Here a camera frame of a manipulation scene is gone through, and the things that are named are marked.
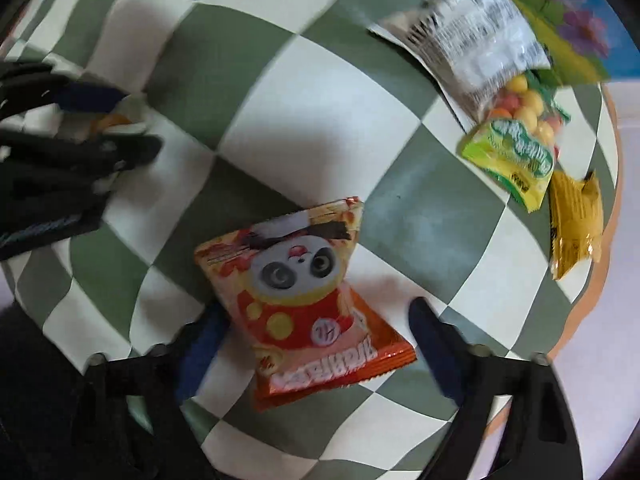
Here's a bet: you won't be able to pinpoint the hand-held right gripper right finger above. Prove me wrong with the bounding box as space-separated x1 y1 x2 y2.
408 297 584 480

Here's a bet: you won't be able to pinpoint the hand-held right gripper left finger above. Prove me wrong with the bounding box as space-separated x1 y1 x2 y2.
70 305 231 480

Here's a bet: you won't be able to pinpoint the yellow snack packet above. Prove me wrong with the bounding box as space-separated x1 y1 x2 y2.
547 169 606 281

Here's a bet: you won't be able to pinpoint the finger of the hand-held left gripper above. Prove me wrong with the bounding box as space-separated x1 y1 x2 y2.
0 131 164 202
0 61 127 122

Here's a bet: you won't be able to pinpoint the panda print orange snack packet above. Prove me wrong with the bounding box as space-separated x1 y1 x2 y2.
193 195 417 412

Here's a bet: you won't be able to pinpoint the white label clear packet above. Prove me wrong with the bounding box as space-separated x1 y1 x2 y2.
369 0 554 127

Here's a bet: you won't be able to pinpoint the person's dark trousers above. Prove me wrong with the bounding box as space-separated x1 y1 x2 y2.
0 305 96 480

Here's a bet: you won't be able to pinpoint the cardboard box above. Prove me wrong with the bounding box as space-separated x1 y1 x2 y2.
425 0 627 86

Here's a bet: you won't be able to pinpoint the green white checkered blanket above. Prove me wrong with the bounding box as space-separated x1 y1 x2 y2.
0 0 624 480

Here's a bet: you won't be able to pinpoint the green candy bag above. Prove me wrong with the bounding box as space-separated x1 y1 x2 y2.
459 72 572 214

